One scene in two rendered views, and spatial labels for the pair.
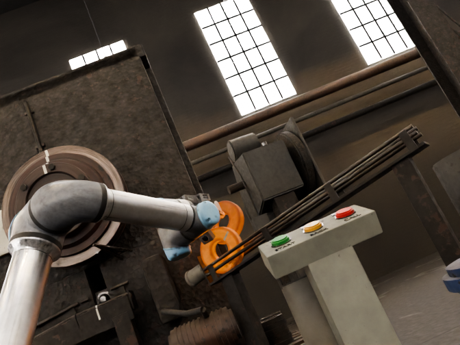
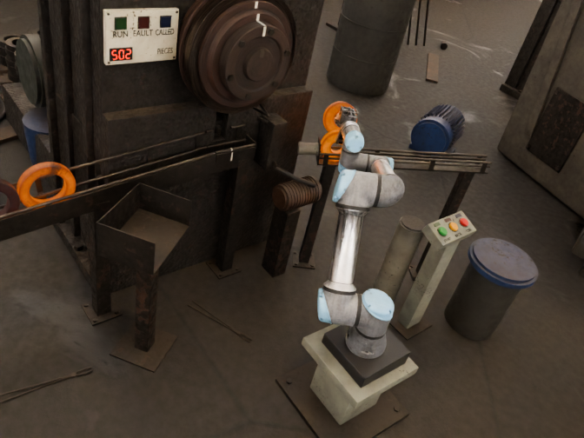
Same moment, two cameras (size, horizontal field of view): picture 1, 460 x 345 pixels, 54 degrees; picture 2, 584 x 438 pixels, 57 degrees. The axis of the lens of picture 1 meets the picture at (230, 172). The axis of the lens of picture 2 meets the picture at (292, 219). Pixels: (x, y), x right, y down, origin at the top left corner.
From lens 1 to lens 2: 211 cm
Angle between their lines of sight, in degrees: 65
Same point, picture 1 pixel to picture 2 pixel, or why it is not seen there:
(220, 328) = (315, 196)
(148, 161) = (298, 13)
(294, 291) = (413, 235)
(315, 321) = (411, 248)
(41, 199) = (390, 198)
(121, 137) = not seen: outside the picture
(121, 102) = not seen: outside the picture
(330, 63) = not seen: outside the picture
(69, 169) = (282, 40)
